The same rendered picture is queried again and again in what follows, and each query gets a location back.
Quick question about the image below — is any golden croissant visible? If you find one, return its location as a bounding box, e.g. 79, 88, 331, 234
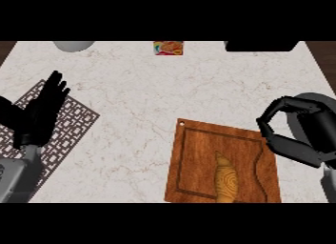
214, 151, 240, 204

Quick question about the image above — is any pale grey bowl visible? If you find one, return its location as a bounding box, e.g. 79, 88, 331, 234
52, 41, 97, 52

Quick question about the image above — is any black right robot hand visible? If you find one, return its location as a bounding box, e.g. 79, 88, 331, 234
256, 95, 336, 171

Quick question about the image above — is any black appliance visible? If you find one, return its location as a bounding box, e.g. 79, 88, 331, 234
225, 41, 301, 52

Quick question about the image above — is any colourful food packet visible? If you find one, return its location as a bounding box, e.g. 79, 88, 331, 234
153, 41, 185, 56

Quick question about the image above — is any brown patterned placemat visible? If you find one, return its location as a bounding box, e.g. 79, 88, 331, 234
0, 79, 102, 194

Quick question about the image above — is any brown wooden cutting board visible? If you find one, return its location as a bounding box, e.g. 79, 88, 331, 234
164, 118, 284, 204

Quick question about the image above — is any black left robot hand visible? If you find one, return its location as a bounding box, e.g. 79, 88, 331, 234
0, 70, 73, 151

